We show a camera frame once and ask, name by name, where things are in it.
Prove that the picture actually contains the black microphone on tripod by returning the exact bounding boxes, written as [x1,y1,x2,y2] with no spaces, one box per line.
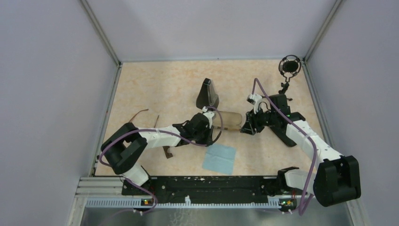
[278,55,302,94]

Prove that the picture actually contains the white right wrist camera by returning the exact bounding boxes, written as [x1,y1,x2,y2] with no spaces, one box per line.
[247,94,263,114]

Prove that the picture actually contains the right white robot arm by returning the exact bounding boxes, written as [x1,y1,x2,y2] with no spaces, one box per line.
[240,94,361,207]

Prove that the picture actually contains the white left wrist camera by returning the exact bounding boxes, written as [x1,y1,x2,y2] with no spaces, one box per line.
[202,106,215,127]

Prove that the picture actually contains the black textured glasses case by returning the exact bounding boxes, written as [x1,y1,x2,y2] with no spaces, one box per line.
[270,125,297,147]

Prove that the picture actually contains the small brown case insert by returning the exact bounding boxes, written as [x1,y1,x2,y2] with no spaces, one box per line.
[163,146,173,159]

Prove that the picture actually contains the blue cleaning cloth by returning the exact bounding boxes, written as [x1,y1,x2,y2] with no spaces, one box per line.
[202,144,237,175]

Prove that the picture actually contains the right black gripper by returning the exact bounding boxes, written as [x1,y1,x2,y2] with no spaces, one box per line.
[240,105,277,135]

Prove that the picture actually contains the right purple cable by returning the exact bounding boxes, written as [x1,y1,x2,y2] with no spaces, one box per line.
[252,78,318,217]

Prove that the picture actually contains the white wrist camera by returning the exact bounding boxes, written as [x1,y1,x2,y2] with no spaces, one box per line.
[202,106,215,127]
[247,94,263,114]

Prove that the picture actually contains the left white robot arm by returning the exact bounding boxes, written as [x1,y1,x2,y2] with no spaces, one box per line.
[98,111,215,195]

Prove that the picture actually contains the dark triangular glasses case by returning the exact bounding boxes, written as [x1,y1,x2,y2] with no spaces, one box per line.
[196,78,219,109]

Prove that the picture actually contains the plaid glasses case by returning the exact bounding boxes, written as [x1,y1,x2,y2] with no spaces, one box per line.
[212,111,242,131]

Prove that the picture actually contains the grey slotted cable duct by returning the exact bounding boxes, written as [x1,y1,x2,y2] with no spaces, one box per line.
[86,196,281,209]

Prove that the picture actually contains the brown frame sunglasses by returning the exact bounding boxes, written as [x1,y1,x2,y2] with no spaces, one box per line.
[128,109,159,128]

